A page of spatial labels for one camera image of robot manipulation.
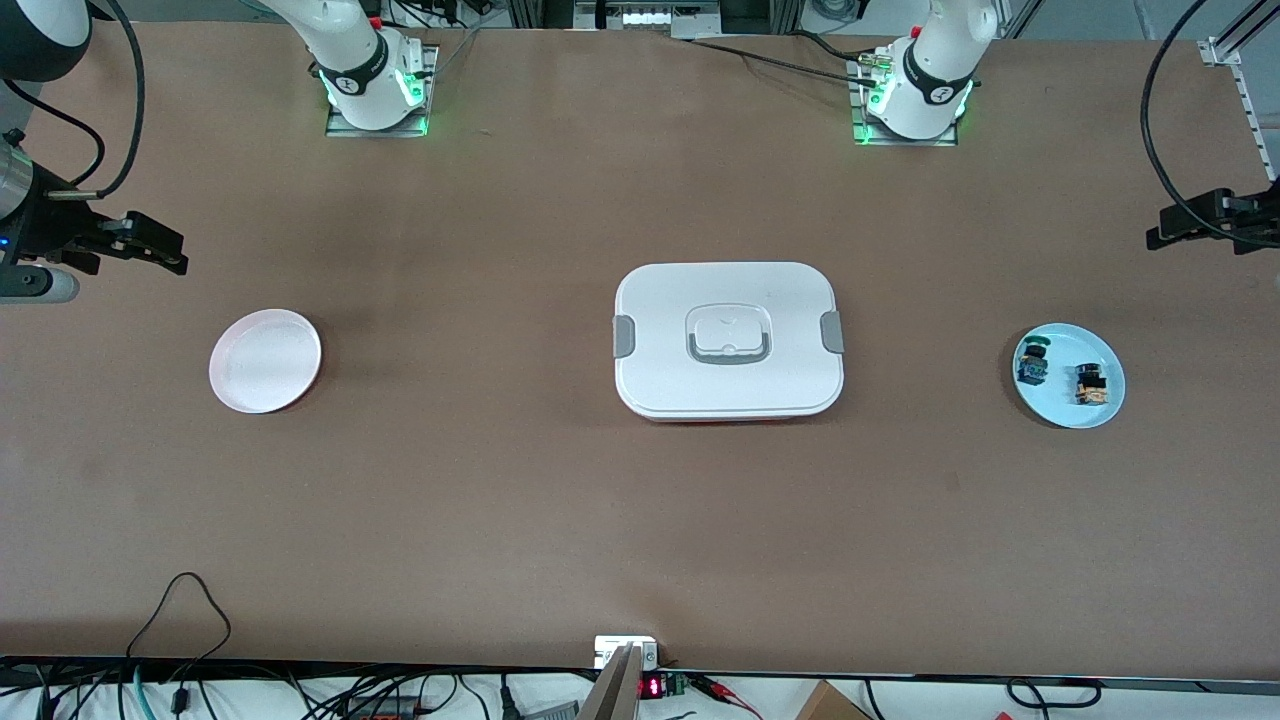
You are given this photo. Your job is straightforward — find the white lidded box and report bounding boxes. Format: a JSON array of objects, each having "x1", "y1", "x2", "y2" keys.
[{"x1": 612, "y1": 262, "x2": 846, "y2": 423}]

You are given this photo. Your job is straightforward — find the brown cardboard box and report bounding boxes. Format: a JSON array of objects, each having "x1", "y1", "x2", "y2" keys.
[{"x1": 795, "y1": 680, "x2": 873, "y2": 720}]

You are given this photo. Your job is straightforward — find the pink round plate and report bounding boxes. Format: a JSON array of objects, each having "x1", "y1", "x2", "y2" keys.
[{"x1": 208, "y1": 308, "x2": 323, "y2": 415}]

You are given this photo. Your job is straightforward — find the light blue round plate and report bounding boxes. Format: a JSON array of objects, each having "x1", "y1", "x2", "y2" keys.
[{"x1": 1012, "y1": 322, "x2": 1127, "y2": 430}]

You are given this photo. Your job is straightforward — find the white mounting block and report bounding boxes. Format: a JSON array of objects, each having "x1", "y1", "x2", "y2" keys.
[{"x1": 594, "y1": 636, "x2": 659, "y2": 670}]

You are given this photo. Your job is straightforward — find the aluminium profile bar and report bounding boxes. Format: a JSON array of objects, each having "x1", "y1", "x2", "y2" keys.
[{"x1": 578, "y1": 645, "x2": 646, "y2": 720}]

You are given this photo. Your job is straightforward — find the red clip leads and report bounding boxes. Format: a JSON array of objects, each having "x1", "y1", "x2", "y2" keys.
[{"x1": 688, "y1": 674, "x2": 763, "y2": 720}]

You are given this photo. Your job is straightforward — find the aluminium slotted rail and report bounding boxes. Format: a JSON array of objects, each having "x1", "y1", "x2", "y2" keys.
[{"x1": 1200, "y1": 0, "x2": 1280, "y2": 186}]

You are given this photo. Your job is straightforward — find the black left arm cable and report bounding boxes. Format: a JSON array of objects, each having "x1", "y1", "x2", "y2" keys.
[{"x1": 1140, "y1": 0, "x2": 1280, "y2": 241}]

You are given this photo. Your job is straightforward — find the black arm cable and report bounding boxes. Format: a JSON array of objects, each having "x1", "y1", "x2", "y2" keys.
[
  {"x1": 5, "y1": 0, "x2": 147, "y2": 199},
  {"x1": 1140, "y1": 0, "x2": 1280, "y2": 241}
]

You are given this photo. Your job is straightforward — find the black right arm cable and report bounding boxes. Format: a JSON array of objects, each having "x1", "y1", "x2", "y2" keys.
[{"x1": 5, "y1": 0, "x2": 147, "y2": 199}]

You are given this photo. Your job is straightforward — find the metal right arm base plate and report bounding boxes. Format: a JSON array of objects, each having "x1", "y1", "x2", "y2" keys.
[{"x1": 325, "y1": 42, "x2": 439, "y2": 138}]

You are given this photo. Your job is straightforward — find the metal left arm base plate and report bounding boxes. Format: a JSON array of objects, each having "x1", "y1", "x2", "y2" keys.
[{"x1": 850, "y1": 45, "x2": 959, "y2": 148}]

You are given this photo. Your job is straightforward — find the thin black looped cable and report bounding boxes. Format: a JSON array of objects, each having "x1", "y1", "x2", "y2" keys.
[{"x1": 125, "y1": 572, "x2": 233, "y2": 691}]

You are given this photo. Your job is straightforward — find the black base supply cable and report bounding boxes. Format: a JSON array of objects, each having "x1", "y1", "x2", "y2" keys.
[{"x1": 685, "y1": 30, "x2": 886, "y2": 86}]

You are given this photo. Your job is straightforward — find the black flat cable loop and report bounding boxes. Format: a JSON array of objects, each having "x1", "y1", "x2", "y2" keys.
[{"x1": 1005, "y1": 677, "x2": 1103, "y2": 710}]

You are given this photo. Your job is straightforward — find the tangled black cable bundle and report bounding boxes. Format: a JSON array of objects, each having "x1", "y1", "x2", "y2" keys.
[{"x1": 0, "y1": 660, "x2": 591, "y2": 720}]

